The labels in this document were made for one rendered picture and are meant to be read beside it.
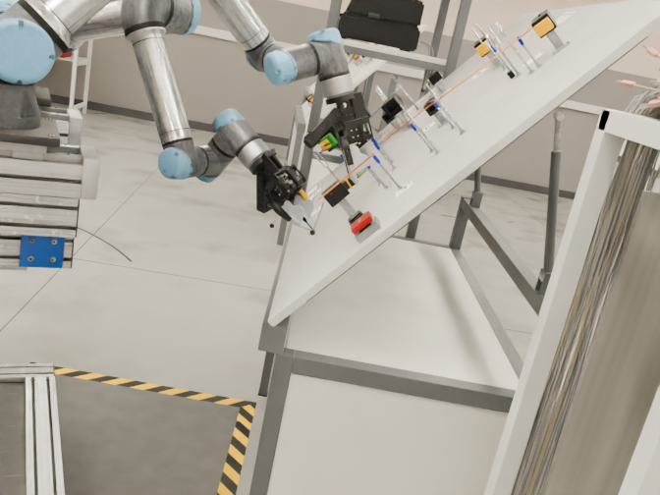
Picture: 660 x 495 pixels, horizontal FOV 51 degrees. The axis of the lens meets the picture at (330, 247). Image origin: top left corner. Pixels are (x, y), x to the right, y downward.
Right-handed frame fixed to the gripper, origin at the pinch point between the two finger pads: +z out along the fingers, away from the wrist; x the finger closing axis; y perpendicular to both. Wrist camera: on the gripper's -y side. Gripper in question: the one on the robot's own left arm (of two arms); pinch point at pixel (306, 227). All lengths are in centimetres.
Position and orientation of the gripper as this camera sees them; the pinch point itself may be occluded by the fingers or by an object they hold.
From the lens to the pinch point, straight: 171.5
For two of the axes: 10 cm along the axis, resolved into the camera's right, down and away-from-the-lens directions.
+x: 6.4, -4.1, 6.5
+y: 4.4, -4.9, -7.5
